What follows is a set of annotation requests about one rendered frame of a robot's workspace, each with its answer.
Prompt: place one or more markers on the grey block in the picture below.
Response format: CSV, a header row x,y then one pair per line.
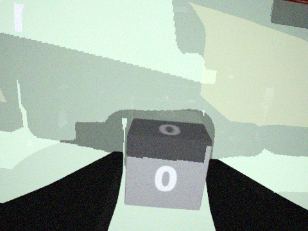
x,y
166,164

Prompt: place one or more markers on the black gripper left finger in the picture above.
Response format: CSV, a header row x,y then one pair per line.
x,y
84,200

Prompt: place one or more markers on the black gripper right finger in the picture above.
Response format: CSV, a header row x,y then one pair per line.
x,y
238,203

